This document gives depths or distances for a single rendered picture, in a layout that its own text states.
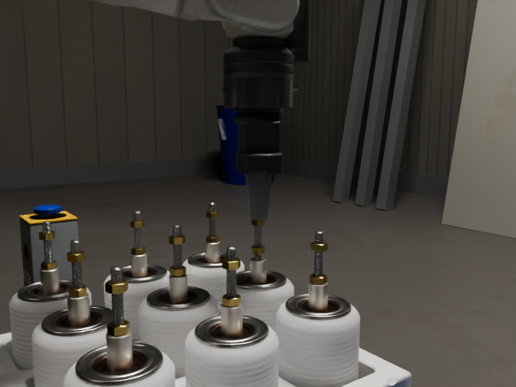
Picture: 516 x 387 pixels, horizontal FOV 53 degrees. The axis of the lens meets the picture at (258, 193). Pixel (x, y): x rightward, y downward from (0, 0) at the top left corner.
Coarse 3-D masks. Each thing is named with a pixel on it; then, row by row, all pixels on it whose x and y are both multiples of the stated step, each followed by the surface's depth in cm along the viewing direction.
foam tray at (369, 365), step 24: (0, 336) 69; (0, 360) 62; (360, 360) 62; (384, 360) 62; (0, 384) 56; (24, 384) 56; (288, 384) 56; (360, 384) 56; (384, 384) 57; (408, 384) 59
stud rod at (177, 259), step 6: (174, 228) 61; (180, 228) 61; (174, 234) 61; (180, 234) 61; (174, 246) 61; (180, 246) 61; (174, 252) 61; (180, 252) 61; (174, 258) 61; (180, 258) 61; (174, 264) 61; (180, 264) 61
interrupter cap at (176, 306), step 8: (168, 288) 65; (192, 288) 65; (200, 288) 65; (152, 296) 62; (160, 296) 63; (168, 296) 63; (192, 296) 63; (200, 296) 62; (208, 296) 62; (152, 304) 60; (160, 304) 60; (168, 304) 60; (176, 304) 60; (184, 304) 60; (192, 304) 59; (200, 304) 60
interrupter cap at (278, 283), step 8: (240, 272) 72; (248, 272) 72; (272, 272) 72; (240, 280) 68; (248, 280) 69; (272, 280) 69; (280, 280) 68; (240, 288) 66; (248, 288) 66; (256, 288) 65; (264, 288) 65; (272, 288) 66
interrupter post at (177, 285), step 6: (174, 276) 61; (180, 276) 61; (186, 276) 62; (174, 282) 61; (180, 282) 61; (186, 282) 62; (174, 288) 61; (180, 288) 61; (186, 288) 62; (174, 294) 61; (180, 294) 61; (186, 294) 62; (174, 300) 61; (180, 300) 61
